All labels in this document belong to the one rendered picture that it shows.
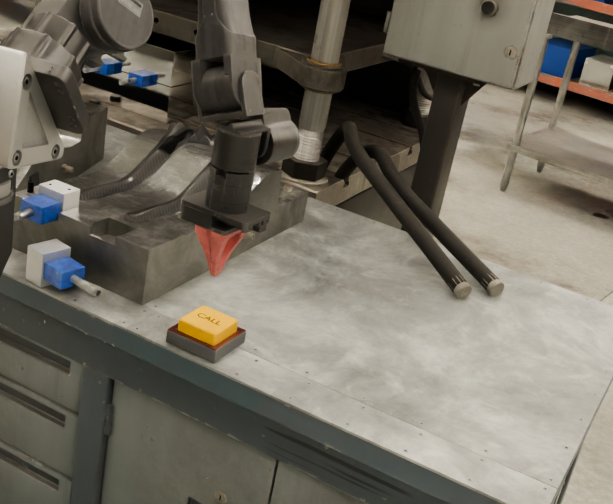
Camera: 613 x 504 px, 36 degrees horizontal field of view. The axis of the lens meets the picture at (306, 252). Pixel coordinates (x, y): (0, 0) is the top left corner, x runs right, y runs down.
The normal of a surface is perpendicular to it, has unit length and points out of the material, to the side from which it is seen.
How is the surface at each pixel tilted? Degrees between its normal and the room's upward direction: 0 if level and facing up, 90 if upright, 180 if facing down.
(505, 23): 90
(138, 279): 90
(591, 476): 0
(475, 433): 0
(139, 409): 90
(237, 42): 66
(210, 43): 82
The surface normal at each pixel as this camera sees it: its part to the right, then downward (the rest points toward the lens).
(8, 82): -0.27, 0.20
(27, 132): 0.94, 0.28
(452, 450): 0.18, -0.90
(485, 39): -0.47, 0.27
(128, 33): 0.80, -0.01
